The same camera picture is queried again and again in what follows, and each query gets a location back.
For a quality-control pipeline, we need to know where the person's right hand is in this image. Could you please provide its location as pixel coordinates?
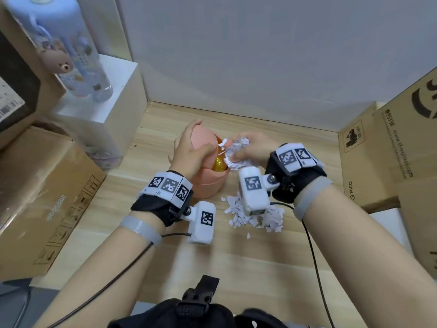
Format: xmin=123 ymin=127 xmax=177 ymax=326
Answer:
xmin=233 ymin=133 xmax=279 ymax=167

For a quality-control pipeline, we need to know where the person's left hand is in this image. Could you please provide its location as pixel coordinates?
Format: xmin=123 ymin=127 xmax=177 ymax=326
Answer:
xmin=169 ymin=119 xmax=219 ymax=180

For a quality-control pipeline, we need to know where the clump of white paper scraps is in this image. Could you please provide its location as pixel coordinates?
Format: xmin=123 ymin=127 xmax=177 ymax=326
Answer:
xmin=218 ymin=134 xmax=254 ymax=172

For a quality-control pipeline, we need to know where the pink mini trash bin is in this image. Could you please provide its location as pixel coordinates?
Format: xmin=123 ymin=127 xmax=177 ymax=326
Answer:
xmin=189 ymin=120 xmax=230 ymax=199

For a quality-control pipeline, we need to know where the person's left forearm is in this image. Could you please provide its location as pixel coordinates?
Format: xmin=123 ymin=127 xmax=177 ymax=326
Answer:
xmin=33 ymin=222 xmax=162 ymax=328

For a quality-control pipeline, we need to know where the person's right forearm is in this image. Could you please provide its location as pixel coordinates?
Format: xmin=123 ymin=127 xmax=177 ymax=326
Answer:
xmin=300 ymin=187 xmax=437 ymax=328

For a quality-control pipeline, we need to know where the yellow bin liner bag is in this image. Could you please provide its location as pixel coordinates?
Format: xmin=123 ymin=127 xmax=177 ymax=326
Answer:
xmin=212 ymin=152 xmax=229 ymax=173

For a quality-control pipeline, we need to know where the pile of torn paper scraps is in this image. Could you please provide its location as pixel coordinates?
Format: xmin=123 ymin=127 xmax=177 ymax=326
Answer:
xmin=221 ymin=192 xmax=285 ymax=239

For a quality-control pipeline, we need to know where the grey right wristband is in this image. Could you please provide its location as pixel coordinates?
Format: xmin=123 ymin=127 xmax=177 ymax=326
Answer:
xmin=293 ymin=176 xmax=334 ymax=221

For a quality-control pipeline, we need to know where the grey wristband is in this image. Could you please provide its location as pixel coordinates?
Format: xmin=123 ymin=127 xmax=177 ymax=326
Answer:
xmin=293 ymin=176 xmax=334 ymax=221
xmin=119 ymin=215 xmax=163 ymax=245

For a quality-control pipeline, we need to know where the grey left wristband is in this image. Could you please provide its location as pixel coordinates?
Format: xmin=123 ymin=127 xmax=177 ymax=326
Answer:
xmin=119 ymin=215 xmax=163 ymax=245

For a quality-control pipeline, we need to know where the clear plastic bag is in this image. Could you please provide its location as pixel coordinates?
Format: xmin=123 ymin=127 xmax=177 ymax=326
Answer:
xmin=80 ymin=131 xmax=124 ymax=172

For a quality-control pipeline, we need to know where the white box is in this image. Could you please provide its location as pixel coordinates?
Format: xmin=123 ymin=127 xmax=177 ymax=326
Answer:
xmin=51 ymin=54 xmax=148 ymax=169

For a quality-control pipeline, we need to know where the cardboard box with stamp print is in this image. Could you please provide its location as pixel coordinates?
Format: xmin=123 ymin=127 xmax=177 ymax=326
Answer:
xmin=338 ymin=102 xmax=401 ymax=214

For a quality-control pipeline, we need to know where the black chest bag with buckle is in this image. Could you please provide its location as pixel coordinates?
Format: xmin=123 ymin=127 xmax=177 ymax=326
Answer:
xmin=108 ymin=274 xmax=309 ymax=328

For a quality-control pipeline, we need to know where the cardboard box with black logo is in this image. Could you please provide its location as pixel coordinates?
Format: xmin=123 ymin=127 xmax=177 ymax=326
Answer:
xmin=372 ymin=66 xmax=437 ymax=189

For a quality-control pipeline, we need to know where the clear printed water bottle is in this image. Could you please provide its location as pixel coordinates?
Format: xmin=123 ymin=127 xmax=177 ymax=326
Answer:
xmin=6 ymin=0 xmax=113 ymax=103

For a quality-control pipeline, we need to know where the cardboard box with black panel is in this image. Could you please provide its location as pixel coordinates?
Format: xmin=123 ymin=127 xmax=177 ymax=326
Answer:
xmin=0 ymin=3 xmax=67 ymax=151

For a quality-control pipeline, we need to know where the white flat sheet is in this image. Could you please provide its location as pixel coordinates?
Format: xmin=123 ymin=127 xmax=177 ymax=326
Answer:
xmin=370 ymin=208 xmax=414 ymax=251

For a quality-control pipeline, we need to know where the large brown cardboard box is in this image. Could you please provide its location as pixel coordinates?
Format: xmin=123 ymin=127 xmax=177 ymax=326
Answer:
xmin=0 ymin=126 xmax=107 ymax=282

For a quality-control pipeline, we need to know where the brown bear charm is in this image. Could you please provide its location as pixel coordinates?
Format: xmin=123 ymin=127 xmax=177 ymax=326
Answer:
xmin=37 ymin=47 xmax=74 ymax=74

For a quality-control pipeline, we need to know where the plain cardboard box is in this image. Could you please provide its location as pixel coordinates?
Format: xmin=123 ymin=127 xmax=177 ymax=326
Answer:
xmin=397 ymin=179 xmax=437 ymax=279

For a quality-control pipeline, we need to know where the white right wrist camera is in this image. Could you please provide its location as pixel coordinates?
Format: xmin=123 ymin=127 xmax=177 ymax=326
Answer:
xmin=238 ymin=166 xmax=272 ymax=216

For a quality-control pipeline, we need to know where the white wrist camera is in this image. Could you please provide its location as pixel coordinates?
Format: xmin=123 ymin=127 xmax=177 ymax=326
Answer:
xmin=238 ymin=166 xmax=272 ymax=216
xmin=186 ymin=201 xmax=216 ymax=245

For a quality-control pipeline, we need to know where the black marker-tagged left wrist strap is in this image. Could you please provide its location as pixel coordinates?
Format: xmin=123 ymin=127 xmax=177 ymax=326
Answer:
xmin=130 ymin=171 xmax=195 ymax=228

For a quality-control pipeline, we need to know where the black marker-tagged wrist strap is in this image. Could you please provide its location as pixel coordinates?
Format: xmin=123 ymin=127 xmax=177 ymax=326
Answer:
xmin=265 ymin=143 xmax=327 ymax=204
xmin=130 ymin=171 xmax=195 ymax=228

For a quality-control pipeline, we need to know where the black marker-tagged right wrist strap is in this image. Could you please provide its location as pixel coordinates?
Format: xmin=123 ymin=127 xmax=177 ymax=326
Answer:
xmin=265 ymin=143 xmax=327 ymax=204

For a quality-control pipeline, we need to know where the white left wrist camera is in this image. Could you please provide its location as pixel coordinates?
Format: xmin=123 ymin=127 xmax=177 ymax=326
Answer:
xmin=186 ymin=201 xmax=216 ymax=245

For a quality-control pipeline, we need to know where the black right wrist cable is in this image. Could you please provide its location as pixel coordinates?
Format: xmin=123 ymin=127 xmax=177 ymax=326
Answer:
xmin=270 ymin=201 xmax=332 ymax=328

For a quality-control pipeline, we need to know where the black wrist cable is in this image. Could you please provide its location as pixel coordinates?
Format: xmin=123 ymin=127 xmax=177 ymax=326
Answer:
xmin=270 ymin=201 xmax=332 ymax=328
xmin=46 ymin=233 xmax=192 ymax=328

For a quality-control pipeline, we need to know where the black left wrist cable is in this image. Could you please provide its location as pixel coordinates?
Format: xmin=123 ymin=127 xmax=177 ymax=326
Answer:
xmin=46 ymin=233 xmax=192 ymax=328

